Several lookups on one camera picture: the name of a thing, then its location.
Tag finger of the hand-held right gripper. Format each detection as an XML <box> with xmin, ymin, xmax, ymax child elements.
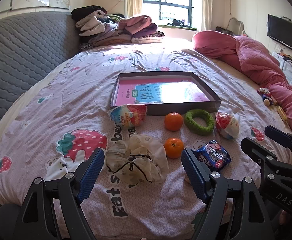
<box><xmin>240</xmin><ymin>137</ymin><xmax>290</xmax><ymax>180</ymax></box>
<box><xmin>264</xmin><ymin>125</ymin><xmax>292</xmax><ymax>160</ymax></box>

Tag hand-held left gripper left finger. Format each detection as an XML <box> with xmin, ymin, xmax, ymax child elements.
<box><xmin>12</xmin><ymin>148</ymin><xmax>105</xmax><ymax>240</ymax></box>

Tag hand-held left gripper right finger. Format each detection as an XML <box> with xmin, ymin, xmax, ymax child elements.
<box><xmin>181</xmin><ymin>149</ymin><xmax>273</xmax><ymax>240</ymax></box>

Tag blue cookie snack packet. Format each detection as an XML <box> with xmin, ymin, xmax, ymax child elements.
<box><xmin>193</xmin><ymin>140</ymin><xmax>232</xmax><ymax>172</ymax></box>

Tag orange with green stem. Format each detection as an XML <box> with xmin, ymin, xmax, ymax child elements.
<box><xmin>163</xmin><ymin>137</ymin><xmax>184</xmax><ymax>159</ymax></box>

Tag egg toy with white wrapper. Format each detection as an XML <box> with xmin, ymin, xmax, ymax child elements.
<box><xmin>215</xmin><ymin>112</ymin><xmax>240</xmax><ymax>140</ymax></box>

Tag cream drawstring fabric pouch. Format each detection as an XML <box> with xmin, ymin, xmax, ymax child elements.
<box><xmin>105</xmin><ymin>134</ymin><xmax>169</xmax><ymax>183</ymax></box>

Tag green knitted hair ring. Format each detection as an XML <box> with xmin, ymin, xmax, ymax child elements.
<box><xmin>184</xmin><ymin>109</ymin><xmax>215</xmax><ymax>137</ymax></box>

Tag orange without stem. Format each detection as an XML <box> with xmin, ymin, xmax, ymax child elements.
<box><xmin>164</xmin><ymin>112</ymin><xmax>184</xmax><ymax>131</ymax></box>

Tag grey cardboard box tray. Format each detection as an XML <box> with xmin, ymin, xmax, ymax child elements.
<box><xmin>110</xmin><ymin>72</ymin><xmax>222</xmax><ymax>117</ymax></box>

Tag egg toy with blue wrapper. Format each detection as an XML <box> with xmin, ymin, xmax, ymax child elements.
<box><xmin>110</xmin><ymin>104</ymin><xmax>148</xmax><ymax>130</ymax></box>

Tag small doll toy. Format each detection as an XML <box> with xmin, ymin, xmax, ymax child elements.
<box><xmin>257</xmin><ymin>87</ymin><xmax>277</xmax><ymax>106</ymax></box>

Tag white drawer cabinet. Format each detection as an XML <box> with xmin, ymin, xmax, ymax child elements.
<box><xmin>272</xmin><ymin>51</ymin><xmax>292</xmax><ymax>85</ymax></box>

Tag pink quilt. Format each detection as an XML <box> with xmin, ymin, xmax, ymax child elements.
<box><xmin>218</xmin><ymin>35</ymin><xmax>292</xmax><ymax>134</ymax></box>

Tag strawberry printed bedsheet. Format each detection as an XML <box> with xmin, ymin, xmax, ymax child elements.
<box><xmin>0</xmin><ymin>39</ymin><xmax>292</xmax><ymax>240</ymax></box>

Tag black flat television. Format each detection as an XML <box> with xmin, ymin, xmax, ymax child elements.
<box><xmin>267</xmin><ymin>14</ymin><xmax>292</xmax><ymax>53</ymax></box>

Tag pink pillow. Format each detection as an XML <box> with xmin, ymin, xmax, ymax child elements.
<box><xmin>192</xmin><ymin>31</ymin><xmax>236</xmax><ymax>60</ymax></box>

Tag heart-shaped metal chair back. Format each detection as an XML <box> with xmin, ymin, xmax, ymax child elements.
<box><xmin>227</xmin><ymin>17</ymin><xmax>247</xmax><ymax>37</ymax></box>

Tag lilac folded clothes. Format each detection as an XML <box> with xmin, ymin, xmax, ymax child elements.
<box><xmin>88</xmin><ymin>29</ymin><xmax>133</xmax><ymax>47</ymax></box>

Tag grey quilted headboard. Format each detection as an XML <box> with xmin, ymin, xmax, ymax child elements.
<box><xmin>0</xmin><ymin>12</ymin><xmax>80</xmax><ymax>143</ymax></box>

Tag leopard print cloth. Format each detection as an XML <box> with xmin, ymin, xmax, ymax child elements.
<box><xmin>138</xmin><ymin>31</ymin><xmax>166</xmax><ymax>43</ymax></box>

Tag dark cloth on windowsill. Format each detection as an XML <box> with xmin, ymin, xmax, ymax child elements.
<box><xmin>166</xmin><ymin>19</ymin><xmax>192</xmax><ymax>28</ymax></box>

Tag dark purple folded garment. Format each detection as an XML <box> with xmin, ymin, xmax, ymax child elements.
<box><xmin>130</xmin><ymin>23</ymin><xmax>158</xmax><ymax>38</ymax></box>

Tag plain cream curtain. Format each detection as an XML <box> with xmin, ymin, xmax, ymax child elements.
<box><xmin>201</xmin><ymin>0</ymin><xmax>215</xmax><ymax>32</ymax></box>

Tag pile of folded clothes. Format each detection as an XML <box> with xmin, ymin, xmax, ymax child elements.
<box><xmin>75</xmin><ymin>10</ymin><xmax>116</xmax><ymax>37</ymax></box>

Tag pink folded garment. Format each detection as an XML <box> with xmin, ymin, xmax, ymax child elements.
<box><xmin>118</xmin><ymin>15</ymin><xmax>153</xmax><ymax>34</ymax></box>

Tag black garment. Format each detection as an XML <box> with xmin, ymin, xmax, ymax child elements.
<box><xmin>71</xmin><ymin>5</ymin><xmax>108</xmax><ymax>20</ymax></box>

